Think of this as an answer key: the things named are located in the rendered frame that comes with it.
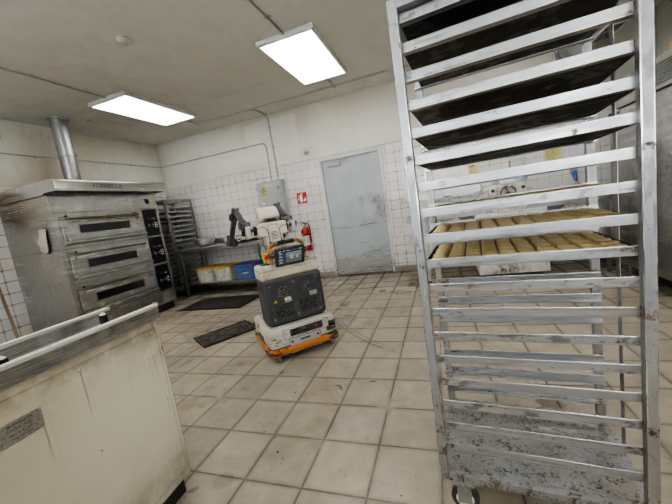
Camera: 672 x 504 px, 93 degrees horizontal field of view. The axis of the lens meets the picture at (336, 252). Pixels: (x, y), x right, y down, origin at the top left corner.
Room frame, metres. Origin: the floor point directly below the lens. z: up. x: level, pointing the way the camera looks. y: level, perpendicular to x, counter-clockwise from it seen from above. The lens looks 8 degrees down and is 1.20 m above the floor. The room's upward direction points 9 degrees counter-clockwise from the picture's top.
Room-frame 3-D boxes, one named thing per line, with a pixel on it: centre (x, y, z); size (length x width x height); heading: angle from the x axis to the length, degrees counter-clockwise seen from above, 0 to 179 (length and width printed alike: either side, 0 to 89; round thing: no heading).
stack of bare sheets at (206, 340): (3.46, 1.36, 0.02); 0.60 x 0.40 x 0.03; 128
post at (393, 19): (1.10, -0.29, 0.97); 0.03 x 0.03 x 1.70; 65
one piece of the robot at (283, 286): (2.84, 0.47, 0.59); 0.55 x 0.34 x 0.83; 115
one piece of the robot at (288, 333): (2.64, 0.35, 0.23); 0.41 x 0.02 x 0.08; 115
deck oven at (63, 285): (4.64, 3.34, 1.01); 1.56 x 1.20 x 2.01; 161
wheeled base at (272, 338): (2.92, 0.51, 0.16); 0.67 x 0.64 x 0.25; 25
